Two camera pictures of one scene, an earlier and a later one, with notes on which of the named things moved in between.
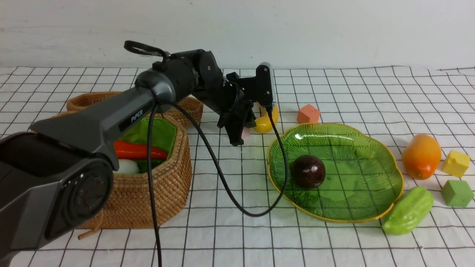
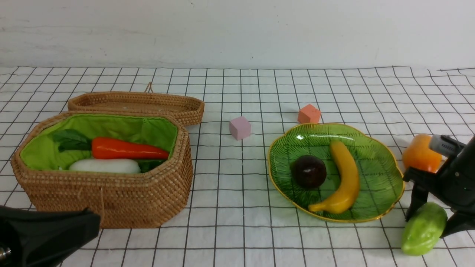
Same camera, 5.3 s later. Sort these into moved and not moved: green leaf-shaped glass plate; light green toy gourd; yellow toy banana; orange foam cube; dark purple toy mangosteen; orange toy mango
Moved: light green toy gourd; yellow toy banana
Not moved: dark purple toy mangosteen; orange toy mango; green leaf-shaped glass plate; orange foam cube
